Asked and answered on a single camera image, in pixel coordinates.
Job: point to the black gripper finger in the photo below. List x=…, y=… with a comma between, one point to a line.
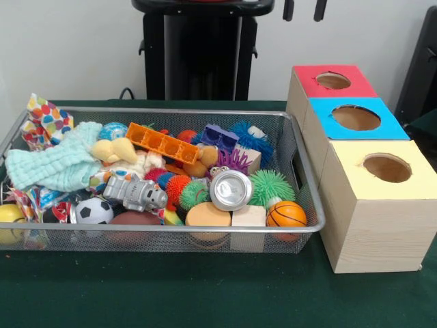
x=288, y=9
x=320, y=9

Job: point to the wooden box with three holes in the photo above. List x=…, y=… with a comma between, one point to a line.
x=375, y=232

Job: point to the black flat panel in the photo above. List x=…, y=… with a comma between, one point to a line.
x=420, y=68

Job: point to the neighbouring green table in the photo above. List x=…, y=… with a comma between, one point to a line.
x=426, y=126

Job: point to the green spiky ball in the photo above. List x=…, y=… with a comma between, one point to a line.
x=271, y=186

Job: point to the orange plastic building block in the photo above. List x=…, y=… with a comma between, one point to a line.
x=160, y=143

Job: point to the crushed silver can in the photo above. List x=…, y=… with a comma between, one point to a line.
x=230, y=189

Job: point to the orange toy basketball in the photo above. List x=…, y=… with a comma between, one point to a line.
x=286, y=214

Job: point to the plain wooden cube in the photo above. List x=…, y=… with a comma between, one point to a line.
x=248, y=216

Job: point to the orange foam disc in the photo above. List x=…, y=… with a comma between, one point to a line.
x=208, y=215

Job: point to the silver toy robot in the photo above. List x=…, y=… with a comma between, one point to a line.
x=136, y=193

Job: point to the brown toy football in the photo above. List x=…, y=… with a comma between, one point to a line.
x=134, y=218

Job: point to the mint green knitted cloth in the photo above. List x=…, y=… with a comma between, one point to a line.
x=58, y=160

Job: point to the black and white soccer ball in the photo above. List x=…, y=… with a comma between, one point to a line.
x=94, y=212

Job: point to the dark green tablecloth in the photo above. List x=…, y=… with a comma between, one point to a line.
x=205, y=290

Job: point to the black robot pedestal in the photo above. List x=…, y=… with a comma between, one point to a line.
x=201, y=51

